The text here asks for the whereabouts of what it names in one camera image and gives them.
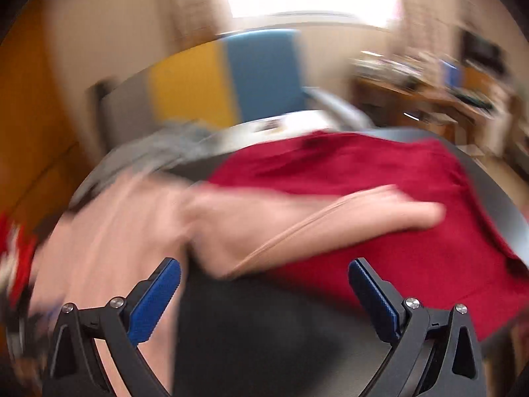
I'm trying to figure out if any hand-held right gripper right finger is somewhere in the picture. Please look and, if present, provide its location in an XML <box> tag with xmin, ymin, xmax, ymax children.
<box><xmin>348</xmin><ymin>257</ymin><xmax>484</xmax><ymax>397</ymax></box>

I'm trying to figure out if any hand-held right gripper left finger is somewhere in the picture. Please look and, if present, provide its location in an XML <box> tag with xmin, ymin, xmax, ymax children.
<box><xmin>41</xmin><ymin>257</ymin><xmax>183</xmax><ymax>397</ymax></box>

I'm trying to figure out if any pink garment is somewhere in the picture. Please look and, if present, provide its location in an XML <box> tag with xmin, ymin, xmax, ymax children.
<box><xmin>31</xmin><ymin>174</ymin><xmax>447</xmax><ymax>397</ymax></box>

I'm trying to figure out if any orange wooden wardrobe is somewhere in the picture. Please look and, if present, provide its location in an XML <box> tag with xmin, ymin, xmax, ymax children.
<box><xmin>0</xmin><ymin>0</ymin><xmax>106</xmax><ymax>241</ymax></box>

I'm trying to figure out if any red garment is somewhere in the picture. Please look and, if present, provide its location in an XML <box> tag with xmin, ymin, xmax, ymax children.
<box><xmin>207</xmin><ymin>130</ymin><xmax>529</xmax><ymax>340</ymax></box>

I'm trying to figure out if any grey garment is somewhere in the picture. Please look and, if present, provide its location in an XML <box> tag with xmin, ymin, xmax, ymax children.
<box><xmin>70</xmin><ymin>119</ymin><xmax>226</xmax><ymax>209</ymax></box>

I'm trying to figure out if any cluttered wooden desk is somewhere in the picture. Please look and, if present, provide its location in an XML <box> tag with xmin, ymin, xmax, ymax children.
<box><xmin>350</xmin><ymin>50</ymin><xmax>522</xmax><ymax>158</ymax></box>

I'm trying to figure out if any yellow and blue box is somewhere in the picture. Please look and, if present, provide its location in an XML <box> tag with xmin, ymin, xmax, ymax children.
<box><xmin>89</xmin><ymin>29</ymin><xmax>373</xmax><ymax>143</ymax></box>

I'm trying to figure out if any dark wall screen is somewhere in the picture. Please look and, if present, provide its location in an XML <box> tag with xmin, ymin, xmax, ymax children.
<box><xmin>461</xmin><ymin>29</ymin><xmax>507</xmax><ymax>72</ymax></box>

